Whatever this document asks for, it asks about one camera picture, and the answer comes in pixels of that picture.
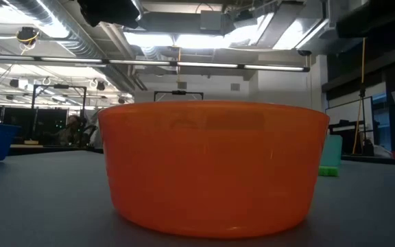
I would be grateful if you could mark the long ribbed ceiling duct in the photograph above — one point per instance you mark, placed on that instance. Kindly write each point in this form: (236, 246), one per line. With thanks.
(77, 41)

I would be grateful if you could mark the black framed white panel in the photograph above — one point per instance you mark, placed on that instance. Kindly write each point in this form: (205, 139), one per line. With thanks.
(348, 113)

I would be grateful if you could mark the round orange plastic bowl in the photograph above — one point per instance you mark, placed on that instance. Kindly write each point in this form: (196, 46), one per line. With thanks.
(214, 171)

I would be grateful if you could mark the teal green block right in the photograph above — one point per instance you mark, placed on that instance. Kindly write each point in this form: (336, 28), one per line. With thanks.
(333, 151)

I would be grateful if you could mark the black tripod stand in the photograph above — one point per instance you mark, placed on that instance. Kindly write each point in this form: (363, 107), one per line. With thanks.
(362, 103)

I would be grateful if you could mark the tall black rig frame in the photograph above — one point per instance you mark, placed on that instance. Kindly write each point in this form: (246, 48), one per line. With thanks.
(58, 86)

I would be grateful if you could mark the rectangular metal ceiling duct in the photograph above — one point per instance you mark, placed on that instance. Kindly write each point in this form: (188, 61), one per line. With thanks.
(183, 24)

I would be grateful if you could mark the person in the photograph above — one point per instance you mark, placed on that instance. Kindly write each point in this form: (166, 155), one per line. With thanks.
(72, 132)

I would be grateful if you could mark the grey square wall box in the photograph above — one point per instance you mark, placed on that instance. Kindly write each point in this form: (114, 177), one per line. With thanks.
(182, 85)

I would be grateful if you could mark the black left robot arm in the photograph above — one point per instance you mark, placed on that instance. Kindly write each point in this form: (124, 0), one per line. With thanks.
(111, 12)

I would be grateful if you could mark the long ceiling light rail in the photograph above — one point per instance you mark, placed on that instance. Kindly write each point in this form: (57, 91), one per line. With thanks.
(204, 64)

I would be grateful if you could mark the black rectangular frame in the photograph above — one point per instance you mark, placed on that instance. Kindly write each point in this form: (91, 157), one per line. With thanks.
(178, 92)

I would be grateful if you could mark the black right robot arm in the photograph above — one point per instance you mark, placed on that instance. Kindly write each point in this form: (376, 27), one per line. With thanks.
(376, 19)

